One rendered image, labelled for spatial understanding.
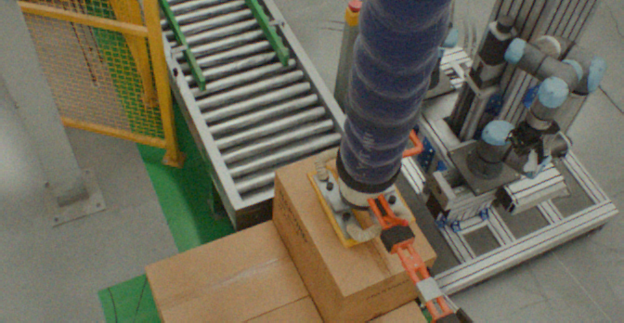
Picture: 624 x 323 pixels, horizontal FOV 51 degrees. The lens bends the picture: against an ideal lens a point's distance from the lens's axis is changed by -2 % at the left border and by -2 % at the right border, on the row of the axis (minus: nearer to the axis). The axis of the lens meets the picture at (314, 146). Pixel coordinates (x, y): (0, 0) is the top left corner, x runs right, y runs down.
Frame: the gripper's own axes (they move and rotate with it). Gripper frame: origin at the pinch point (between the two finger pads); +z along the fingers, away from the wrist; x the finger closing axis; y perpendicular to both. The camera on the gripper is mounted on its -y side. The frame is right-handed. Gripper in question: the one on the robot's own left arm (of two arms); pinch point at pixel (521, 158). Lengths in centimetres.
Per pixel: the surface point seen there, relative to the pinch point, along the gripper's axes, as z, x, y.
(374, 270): 58, -5, 40
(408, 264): 32, 6, 38
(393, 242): 32, -3, 39
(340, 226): 44, -21, 48
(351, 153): 10, -28, 45
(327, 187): 43, -37, 46
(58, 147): 101, -138, 136
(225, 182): 93, -84, 70
